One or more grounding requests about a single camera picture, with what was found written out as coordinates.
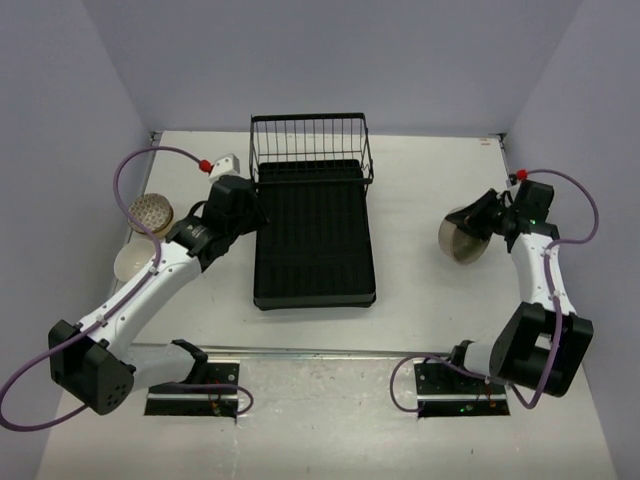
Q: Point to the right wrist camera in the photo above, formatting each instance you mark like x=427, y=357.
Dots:
x=516, y=178

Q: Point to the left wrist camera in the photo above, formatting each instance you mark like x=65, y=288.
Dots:
x=227, y=165

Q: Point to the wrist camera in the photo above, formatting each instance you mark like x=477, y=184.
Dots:
x=227, y=165
x=516, y=178

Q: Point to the large cream bowl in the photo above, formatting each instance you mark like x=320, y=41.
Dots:
x=460, y=247

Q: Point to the beige floral bowl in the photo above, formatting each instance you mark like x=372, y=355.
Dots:
x=158, y=232

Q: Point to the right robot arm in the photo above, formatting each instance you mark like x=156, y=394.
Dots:
x=545, y=340

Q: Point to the beige bowl with leaf print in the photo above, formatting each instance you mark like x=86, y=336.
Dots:
x=131, y=258

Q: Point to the blue patterned bowl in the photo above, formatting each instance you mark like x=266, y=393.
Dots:
x=152, y=209

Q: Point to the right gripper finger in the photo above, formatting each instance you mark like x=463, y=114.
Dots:
x=479, y=212
x=478, y=226

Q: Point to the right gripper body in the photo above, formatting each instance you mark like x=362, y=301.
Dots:
x=500, y=214

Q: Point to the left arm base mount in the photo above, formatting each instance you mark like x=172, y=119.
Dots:
x=210, y=394

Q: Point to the black dish rack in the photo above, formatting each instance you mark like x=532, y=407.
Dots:
x=312, y=173

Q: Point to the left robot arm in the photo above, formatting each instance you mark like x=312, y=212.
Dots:
x=95, y=359

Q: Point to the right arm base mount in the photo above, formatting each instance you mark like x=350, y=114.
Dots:
x=444, y=393

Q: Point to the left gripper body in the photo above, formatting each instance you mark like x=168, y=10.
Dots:
x=254, y=217

